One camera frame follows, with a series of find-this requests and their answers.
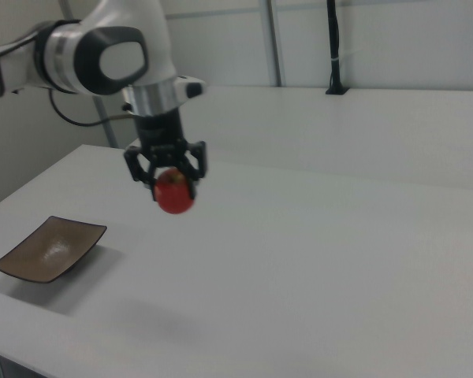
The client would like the square brown ceramic plate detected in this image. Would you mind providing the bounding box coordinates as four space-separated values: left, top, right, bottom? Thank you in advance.
0 215 108 285

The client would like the grey metal partition post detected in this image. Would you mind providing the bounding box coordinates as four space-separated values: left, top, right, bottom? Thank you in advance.
266 0 283 87

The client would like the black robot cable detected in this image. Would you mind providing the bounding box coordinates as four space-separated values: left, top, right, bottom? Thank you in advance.
48 88 137 128

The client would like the white side table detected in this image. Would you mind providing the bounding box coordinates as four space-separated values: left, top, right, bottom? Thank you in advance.
129 84 473 198

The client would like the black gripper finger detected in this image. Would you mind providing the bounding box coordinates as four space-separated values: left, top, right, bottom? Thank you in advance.
179 139 207 198
122 144 159 203

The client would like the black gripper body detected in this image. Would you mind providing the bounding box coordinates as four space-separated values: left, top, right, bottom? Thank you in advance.
133 109 191 161

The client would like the black camera pole with base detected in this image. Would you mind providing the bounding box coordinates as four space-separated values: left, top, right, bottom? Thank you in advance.
324 0 350 97

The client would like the red apple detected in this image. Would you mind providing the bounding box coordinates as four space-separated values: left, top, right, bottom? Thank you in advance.
155 167 196 216

